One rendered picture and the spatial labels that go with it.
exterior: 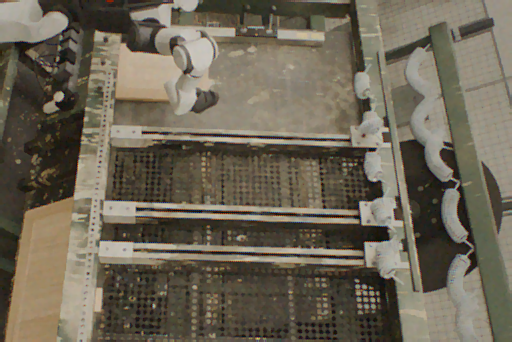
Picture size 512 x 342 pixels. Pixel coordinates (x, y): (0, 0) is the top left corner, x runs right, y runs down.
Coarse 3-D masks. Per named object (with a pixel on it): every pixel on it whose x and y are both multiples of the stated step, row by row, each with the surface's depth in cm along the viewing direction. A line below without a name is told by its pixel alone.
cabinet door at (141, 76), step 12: (120, 48) 268; (120, 60) 265; (132, 60) 266; (144, 60) 266; (156, 60) 266; (168, 60) 266; (120, 72) 262; (132, 72) 263; (144, 72) 263; (156, 72) 263; (168, 72) 263; (180, 72) 263; (120, 84) 259; (132, 84) 260; (144, 84) 260; (156, 84) 260; (204, 84) 261; (120, 96) 256; (132, 96) 256; (144, 96) 257; (156, 96) 257
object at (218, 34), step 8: (208, 32) 271; (216, 32) 272; (224, 32) 272; (232, 32) 272; (280, 32) 273; (288, 32) 273; (296, 32) 273; (304, 32) 273; (312, 32) 273; (216, 40) 274; (224, 40) 273; (232, 40) 273; (240, 40) 273; (248, 40) 273; (256, 40) 273; (264, 40) 273; (272, 40) 273; (280, 40) 272; (288, 40) 272; (296, 40) 272; (304, 40) 272; (312, 40) 272; (320, 40) 272
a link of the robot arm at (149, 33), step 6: (144, 30) 202; (150, 30) 204; (156, 30) 201; (144, 36) 202; (150, 36) 202; (144, 42) 202; (150, 42) 202; (144, 48) 204; (150, 48) 205; (156, 48) 200; (162, 54) 202
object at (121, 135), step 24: (384, 120) 228; (120, 144) 245; (144, 144) 245; (168, 144) 244; (192, 144) 244; (216, 144) 243; (240, 144) 243; (264, 144) 242; (288, 144) 242; (312, 144) 242; (336, 144) 242; (360, 144) 238; (384, 144) 239
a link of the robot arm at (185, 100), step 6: (180, 90) 200; (180, 96) 201; (186, 96) 201; (192, 96) 203; (180, 102) 202; (186, 102) 203; (192, 102) 204; (174, 108) 208; (180, 108) 206; (186, 108) 208
